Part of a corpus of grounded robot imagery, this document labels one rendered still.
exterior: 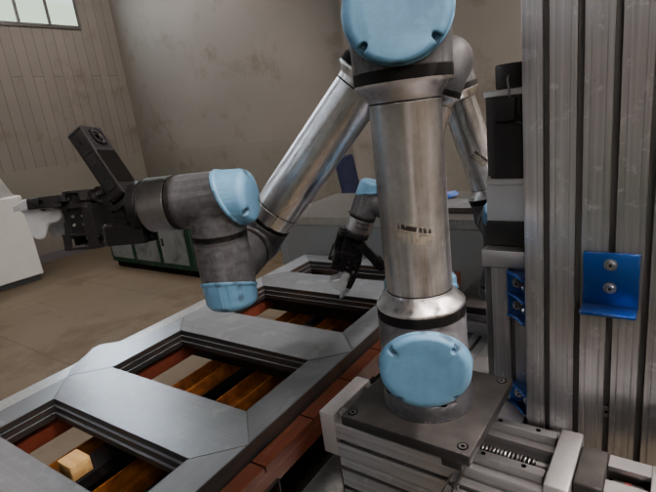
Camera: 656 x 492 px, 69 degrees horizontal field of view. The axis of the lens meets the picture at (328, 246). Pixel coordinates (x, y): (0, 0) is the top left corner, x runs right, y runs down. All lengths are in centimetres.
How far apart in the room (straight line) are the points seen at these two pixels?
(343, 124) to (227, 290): 28
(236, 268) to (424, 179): 27
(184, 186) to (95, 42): 793
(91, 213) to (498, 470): 70
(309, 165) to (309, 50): 526
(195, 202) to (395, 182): 26
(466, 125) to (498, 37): 371
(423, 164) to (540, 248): 34
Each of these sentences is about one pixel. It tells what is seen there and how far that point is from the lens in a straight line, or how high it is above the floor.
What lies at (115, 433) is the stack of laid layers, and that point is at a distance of 135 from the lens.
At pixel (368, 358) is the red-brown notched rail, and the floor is 83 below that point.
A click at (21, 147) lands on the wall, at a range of 779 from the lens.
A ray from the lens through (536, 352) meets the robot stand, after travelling 92.
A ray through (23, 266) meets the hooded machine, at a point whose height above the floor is 22.
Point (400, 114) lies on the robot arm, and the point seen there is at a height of 152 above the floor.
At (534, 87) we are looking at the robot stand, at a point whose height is 153.
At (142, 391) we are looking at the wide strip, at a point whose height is 87.
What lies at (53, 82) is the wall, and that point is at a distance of 810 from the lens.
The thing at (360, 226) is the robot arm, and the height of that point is 122.
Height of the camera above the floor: 153
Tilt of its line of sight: 15 degrees down
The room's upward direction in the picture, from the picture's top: 7 degrees counter-clockwise
